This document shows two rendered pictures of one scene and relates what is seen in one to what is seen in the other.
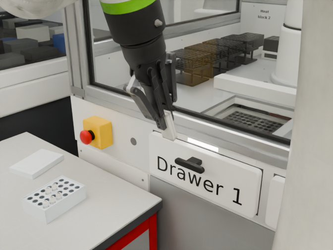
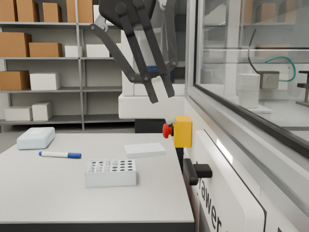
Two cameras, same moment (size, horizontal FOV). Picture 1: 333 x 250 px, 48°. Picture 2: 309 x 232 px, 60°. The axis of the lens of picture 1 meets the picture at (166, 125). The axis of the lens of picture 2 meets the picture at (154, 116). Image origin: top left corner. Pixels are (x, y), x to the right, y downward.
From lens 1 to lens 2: 0.57 m
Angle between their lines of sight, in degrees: 48
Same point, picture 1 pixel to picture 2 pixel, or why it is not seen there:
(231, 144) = (239, 150)
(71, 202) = (116, 179)
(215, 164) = (218, 181)
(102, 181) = (167, 180)
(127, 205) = (154, 207)
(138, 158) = not seen: hidden behind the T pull
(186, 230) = not seen: outside the picture
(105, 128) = (183, 126)
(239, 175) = (231, 209)
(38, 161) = (144, 148)
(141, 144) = not seen: hidden behind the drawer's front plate
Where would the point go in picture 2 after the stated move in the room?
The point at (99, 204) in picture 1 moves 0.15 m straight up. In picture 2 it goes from (136, 194) to (135, 130)
